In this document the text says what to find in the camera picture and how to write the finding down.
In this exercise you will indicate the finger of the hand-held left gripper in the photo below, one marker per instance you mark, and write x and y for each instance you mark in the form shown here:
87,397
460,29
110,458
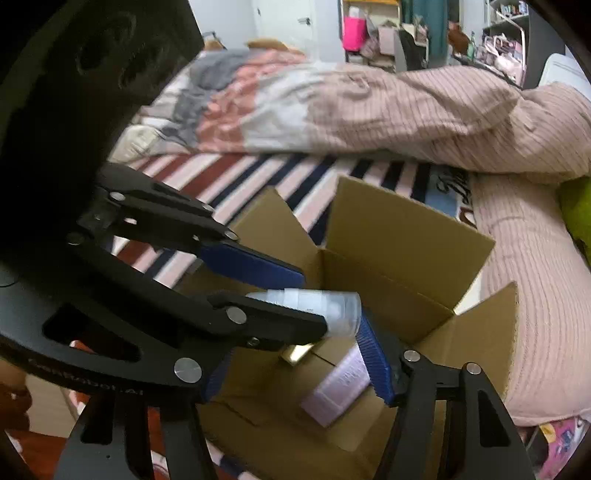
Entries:
277,325
249,265

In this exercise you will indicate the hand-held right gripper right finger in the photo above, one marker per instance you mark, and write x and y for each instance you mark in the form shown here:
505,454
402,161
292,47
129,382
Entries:
376,360

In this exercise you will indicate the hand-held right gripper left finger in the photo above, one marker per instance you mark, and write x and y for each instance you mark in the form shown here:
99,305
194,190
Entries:
214,381

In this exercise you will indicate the clear plastic bottle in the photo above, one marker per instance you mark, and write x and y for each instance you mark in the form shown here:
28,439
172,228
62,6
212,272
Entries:
334,311

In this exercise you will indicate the brown cardboard box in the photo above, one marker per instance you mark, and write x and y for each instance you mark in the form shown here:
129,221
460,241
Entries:
392,240

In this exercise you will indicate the small gold packet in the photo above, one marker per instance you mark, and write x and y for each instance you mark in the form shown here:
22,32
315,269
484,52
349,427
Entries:
298,354

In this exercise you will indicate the striped bed sheet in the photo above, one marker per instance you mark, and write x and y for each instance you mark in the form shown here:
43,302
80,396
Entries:
277,175

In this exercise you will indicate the pink grey patterned quilt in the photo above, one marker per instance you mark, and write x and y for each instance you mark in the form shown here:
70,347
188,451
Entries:
258,106

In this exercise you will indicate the pink printed bag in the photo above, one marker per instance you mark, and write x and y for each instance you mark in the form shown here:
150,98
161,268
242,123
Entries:
556,447

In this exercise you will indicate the white door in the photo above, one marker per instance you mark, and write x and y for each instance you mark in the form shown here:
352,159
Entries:
281,18

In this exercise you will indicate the green plush item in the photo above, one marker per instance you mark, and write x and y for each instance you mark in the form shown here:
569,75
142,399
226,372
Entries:
577,207

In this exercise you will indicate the bright pink bag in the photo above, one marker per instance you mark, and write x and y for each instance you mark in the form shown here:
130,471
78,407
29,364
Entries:
354,30

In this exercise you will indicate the pink ribbed duvet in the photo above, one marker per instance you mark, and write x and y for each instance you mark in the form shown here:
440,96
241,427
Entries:
461,115

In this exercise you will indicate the black chair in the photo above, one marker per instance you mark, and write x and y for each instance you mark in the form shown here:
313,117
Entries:
408,50

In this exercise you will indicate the teal curtain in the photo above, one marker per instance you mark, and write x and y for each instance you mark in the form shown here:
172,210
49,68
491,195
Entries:
429,18

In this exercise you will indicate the white storage shelf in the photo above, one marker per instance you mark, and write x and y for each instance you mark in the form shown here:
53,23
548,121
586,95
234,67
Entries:
505,41

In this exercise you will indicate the white pillow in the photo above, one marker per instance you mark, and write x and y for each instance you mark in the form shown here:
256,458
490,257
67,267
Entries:
563,69

